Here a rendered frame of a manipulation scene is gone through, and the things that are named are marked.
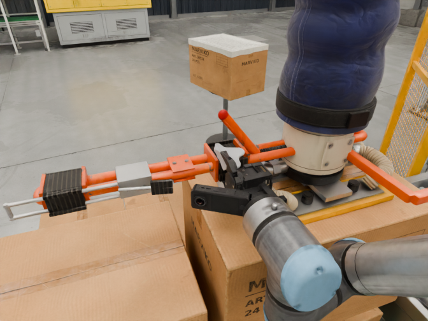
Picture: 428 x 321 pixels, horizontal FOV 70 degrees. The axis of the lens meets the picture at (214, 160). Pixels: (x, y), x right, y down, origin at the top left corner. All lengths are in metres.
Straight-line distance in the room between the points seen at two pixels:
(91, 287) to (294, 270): 0.52
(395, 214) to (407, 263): 0.38
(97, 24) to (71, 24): 0.52
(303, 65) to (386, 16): 0.16
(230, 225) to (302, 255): 0.30
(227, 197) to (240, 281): 0.21
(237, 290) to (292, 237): 0.27
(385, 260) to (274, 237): 0.17
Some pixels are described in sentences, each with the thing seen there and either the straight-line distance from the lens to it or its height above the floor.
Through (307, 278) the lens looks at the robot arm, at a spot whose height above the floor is 1.23.
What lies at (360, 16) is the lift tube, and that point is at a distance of 0.65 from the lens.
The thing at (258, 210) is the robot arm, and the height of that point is 1.23.
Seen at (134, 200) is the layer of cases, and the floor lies 0.54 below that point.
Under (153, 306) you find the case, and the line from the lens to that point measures 0.77.
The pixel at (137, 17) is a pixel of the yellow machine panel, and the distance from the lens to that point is 8.02.
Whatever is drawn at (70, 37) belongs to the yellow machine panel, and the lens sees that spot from 7.88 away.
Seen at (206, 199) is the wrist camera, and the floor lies 1.21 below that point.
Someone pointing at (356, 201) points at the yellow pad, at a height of 1.09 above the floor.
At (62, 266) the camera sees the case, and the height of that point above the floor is 0.94.
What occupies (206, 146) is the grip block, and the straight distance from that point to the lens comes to 0.71.
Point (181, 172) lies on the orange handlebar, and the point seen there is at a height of 1.21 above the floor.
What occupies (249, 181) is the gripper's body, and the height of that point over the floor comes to 1.23.
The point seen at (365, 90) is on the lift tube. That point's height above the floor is 1.37.
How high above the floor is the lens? 1.59
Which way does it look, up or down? 33 degrees down
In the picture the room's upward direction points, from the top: straight up
